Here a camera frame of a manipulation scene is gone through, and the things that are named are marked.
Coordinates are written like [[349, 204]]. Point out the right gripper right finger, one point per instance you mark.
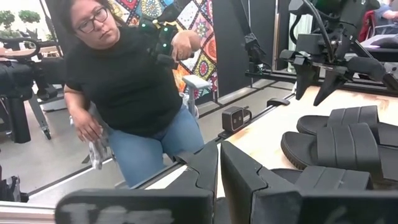
[[248, 193]]

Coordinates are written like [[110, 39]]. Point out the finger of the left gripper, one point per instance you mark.
[[331, 82], [304, 79]]

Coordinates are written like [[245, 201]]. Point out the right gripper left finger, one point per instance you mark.
[[140, 205]]

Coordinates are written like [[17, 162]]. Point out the black rubber slide sandal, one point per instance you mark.
[[342, 146], [332, 179], [351, 116]]

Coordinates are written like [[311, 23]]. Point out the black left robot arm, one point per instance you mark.
[[345, 18]]

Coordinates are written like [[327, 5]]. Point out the white grey cloth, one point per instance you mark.
[[98, 152]]

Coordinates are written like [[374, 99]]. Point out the person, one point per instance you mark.
[[385, 14], [124, 81]]

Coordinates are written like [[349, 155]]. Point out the black partition panel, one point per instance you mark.
[[230, 46]]

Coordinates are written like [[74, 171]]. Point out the grey chair armrest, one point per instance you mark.
[[196, 82]]

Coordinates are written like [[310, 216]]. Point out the colourful patterned panel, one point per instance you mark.
[[199, 25]]

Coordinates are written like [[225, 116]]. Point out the black bag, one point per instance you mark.
[[11, 186]]

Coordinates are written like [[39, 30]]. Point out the black equipment stand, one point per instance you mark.
[[15, 81]]

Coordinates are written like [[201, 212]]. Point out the person's glasses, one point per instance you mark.
[[100, 15]]

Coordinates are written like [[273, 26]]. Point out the green potted plant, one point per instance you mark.
[[6, 18], [29, 16]]

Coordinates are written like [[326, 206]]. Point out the long table edge rail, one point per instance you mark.
[[149, 182]]

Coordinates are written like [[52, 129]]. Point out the black rail bracket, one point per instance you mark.
[[278, 102]]

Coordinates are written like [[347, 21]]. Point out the black aluminium frame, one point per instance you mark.
[[267, 74]]

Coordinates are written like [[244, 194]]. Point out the small black table camera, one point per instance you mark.
[[234, 119]]

